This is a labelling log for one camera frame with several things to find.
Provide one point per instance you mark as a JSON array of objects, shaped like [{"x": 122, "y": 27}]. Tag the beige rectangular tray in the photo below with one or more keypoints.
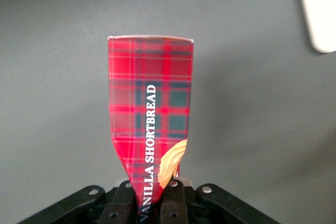
[{"x": 320, "y": 9}]

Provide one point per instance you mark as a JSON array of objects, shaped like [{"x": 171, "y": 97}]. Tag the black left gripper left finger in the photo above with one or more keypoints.
[{"x": 119, "y": 203}]

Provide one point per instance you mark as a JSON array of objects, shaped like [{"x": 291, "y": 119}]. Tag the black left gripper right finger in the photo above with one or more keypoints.
[{"x": 173, "y": 203}]

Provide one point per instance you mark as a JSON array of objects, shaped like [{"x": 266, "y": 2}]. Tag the red tartan cookie box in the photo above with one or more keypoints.
[{"x": 151, "y": 98}]

